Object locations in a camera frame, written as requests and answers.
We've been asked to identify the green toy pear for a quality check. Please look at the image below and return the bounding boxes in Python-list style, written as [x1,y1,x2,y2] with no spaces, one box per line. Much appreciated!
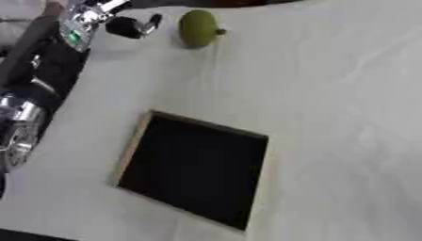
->
[178,8,230,50]

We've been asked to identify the cardboard box with black inside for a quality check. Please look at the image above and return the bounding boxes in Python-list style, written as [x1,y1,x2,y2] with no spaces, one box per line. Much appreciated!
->
[106,108,270,233]

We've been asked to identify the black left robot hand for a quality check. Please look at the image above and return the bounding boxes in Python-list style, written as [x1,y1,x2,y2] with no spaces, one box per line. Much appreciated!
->
[104,12,165,40]

